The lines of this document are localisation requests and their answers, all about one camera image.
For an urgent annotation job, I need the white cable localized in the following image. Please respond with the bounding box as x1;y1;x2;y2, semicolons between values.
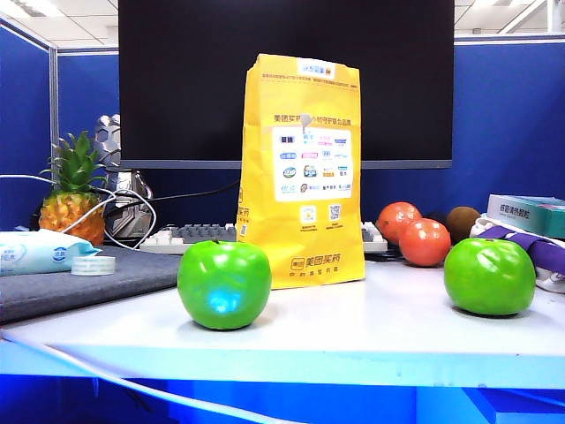
0;174;157;251

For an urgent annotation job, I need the toy pineapple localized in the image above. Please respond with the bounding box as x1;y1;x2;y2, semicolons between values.
38;130;108;246

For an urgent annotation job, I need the plain green apple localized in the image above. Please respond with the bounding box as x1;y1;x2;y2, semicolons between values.
443;237;538;317

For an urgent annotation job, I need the front red tomato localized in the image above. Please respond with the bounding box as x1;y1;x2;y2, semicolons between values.
398;217;452;268

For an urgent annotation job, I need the brown kiwi fruit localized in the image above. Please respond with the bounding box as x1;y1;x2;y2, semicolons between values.
445;206;482;245

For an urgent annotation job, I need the red tomato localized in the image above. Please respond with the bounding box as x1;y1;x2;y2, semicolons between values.
398;217;452;268
377;201;424;246

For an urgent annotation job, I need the grey felt desk mat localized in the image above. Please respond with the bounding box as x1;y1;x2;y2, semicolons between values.
0;245;184;325

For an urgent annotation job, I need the grey and white keyboard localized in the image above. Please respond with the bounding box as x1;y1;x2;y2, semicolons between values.
139;220;389;256

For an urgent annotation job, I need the wet wipes pack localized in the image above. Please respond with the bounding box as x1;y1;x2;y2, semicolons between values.
0;228;102;277

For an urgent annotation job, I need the thick white cord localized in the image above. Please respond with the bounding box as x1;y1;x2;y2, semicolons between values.
0;329;305;424

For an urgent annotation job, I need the black cable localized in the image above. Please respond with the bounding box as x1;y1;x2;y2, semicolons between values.
104;178;243;217

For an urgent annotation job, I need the yellow printed paper bag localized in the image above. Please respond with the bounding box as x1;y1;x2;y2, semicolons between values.
236;53;366;291

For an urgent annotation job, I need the teal medicine box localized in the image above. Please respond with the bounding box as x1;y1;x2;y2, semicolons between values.
486;193;565;239

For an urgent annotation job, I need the black computer monitor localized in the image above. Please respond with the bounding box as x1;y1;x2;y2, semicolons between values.
117;0;456;170

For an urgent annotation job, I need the silver robot figurine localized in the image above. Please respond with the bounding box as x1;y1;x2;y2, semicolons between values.
93;114;154;241

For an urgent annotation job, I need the green apple with blue glare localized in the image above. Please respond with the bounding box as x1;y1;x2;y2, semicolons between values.
177;239;273;331

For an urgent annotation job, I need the clear tape roll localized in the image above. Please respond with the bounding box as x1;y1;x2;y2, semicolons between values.
71;255;117;276

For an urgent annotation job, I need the purple cloth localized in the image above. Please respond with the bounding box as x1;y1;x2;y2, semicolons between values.
478;223;565;277

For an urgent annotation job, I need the back red tomato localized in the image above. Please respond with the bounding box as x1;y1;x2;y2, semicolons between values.
377;201;424;246

